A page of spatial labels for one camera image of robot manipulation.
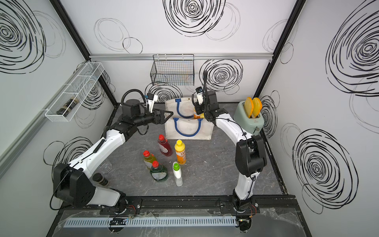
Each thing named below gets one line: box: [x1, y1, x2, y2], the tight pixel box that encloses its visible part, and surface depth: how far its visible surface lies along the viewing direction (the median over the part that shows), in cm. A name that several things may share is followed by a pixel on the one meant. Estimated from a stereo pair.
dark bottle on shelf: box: [56, 97, 79, 118], surface depth 68 cm
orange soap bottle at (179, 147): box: [174, 139, 187, 165], surface depth 75 cm
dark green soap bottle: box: [150, 160, 169, 183], surface depth 77 cm
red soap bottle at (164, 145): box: [157, 134, 173, 157], surface depth 84 cm
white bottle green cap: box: [172, 161, 183, 187], surface depth 71 cm
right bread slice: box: [251, 97, 263, 118], surface depth 92 cm
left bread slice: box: [244, 96, 255, 119], surface depth 93 cm
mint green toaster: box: [233, 100, 265, 136], surface depth 92 cm
